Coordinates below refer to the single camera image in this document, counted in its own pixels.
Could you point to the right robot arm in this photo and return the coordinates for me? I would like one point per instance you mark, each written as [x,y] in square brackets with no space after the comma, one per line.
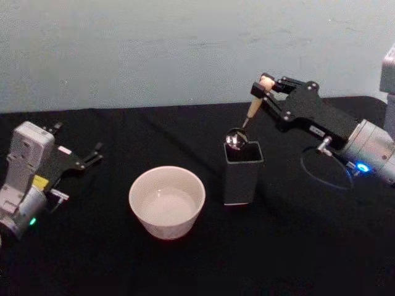
[373,148]

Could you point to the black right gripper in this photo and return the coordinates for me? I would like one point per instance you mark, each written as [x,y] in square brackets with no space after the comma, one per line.
[314,115]

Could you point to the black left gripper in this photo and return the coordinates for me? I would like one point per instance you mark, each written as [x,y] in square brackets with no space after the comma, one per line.
[60,163]

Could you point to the black table cloth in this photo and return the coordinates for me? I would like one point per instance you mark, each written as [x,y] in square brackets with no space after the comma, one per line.
[197,265]

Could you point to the white ceramic bowl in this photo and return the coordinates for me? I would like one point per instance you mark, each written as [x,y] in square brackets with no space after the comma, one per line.
[166,206]

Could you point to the black square utensil holder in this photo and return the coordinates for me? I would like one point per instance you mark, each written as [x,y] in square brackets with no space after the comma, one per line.
[240,182]

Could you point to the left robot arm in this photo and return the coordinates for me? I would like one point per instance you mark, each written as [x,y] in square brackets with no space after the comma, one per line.
[24,160]

